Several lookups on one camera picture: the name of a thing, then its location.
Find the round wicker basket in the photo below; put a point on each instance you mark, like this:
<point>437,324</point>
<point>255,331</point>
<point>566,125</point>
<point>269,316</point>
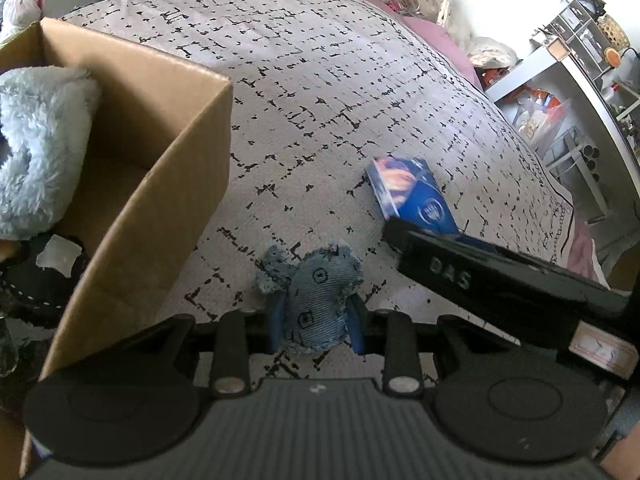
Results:
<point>614,32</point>

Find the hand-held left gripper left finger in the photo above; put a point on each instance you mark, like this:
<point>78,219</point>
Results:
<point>275,325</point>

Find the person's right forearm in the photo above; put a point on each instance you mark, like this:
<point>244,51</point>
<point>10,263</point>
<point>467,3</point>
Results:
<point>622,455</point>

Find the blue packet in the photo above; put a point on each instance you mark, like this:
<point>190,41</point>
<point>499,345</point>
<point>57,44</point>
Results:
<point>410,190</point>

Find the white black-patterned blanket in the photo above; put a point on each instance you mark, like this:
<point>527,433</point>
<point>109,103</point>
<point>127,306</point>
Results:
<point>325,85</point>

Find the black fabric toy white patch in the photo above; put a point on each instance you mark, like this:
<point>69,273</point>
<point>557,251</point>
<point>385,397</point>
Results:
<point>40,280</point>

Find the pink bedsheet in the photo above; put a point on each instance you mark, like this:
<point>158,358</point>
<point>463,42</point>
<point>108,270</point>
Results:
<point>440,40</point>

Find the white shelf unit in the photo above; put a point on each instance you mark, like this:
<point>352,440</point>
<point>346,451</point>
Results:
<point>565,125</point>

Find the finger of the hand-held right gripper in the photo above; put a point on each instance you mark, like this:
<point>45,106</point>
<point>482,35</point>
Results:
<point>400,230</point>

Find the blue denim toy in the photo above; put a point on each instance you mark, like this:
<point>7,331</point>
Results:
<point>315,300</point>

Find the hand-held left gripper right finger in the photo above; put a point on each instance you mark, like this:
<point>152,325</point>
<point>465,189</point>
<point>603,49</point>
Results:
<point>356,327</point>

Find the cardboard box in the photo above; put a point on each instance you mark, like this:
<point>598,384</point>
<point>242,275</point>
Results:
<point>165,160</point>

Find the white plastic bag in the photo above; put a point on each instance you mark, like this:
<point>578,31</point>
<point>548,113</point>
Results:
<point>20,5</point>

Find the grey fluffy plush toy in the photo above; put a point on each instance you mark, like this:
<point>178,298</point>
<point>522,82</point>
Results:
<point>40,150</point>

